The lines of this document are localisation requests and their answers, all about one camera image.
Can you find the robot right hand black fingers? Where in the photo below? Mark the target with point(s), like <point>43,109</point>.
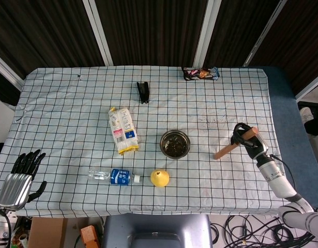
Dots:
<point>259,148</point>

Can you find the robot left hand black fingers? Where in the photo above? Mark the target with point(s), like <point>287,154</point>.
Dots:
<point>15,189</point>

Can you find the wooden stick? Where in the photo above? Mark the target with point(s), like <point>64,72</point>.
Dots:
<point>223,153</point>

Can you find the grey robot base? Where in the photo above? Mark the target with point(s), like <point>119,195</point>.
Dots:
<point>156,227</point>

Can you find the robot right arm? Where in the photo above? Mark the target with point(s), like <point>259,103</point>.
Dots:
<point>275,178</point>

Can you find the metal bowl with dark contents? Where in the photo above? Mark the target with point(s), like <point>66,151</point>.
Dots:
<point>175,144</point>

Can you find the brown cardboard box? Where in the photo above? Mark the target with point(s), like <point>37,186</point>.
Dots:
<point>46,232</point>

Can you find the white shoe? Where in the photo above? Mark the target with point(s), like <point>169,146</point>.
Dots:
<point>306,115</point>

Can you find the orange block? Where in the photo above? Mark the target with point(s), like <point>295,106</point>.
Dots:
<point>89,235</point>

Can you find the white checkered tablecloth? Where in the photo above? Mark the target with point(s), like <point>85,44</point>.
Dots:
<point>70,116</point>

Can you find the dark chocolate snack wrapper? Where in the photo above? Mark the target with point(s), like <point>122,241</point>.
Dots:
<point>200,73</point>

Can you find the yellow pear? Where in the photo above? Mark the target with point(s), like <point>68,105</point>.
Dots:
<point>160,178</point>

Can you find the clear water bottle blue label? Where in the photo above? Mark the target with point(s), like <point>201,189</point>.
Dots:
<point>120,177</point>

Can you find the yellow white snack bag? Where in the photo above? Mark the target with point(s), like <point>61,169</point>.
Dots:
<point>123,129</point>

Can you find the black clip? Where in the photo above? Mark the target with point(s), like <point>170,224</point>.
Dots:
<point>143,90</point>

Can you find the white partition frame post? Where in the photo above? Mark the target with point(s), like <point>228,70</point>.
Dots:
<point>98,31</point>
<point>206,33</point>
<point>264,33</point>

